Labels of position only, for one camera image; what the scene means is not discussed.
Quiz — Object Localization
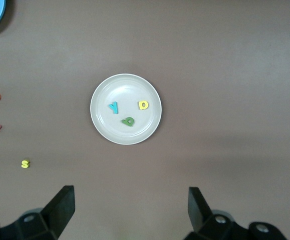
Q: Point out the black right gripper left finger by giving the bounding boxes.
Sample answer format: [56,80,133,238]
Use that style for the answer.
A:
[0,185,75,240]

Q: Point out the green foam letter g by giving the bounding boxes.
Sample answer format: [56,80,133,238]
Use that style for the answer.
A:
[121,116,136,128]

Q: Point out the beige brown plate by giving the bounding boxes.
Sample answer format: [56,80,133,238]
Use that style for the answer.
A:
[90,73,163,146]

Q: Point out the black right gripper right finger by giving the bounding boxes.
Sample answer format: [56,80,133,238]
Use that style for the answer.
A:
[184,186,251,240]

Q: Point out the teal foam letter y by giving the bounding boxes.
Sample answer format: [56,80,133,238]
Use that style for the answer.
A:
[108,101,119,115]

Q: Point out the brown table cover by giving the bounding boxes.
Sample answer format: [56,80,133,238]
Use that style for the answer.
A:
[0,0,290,240]

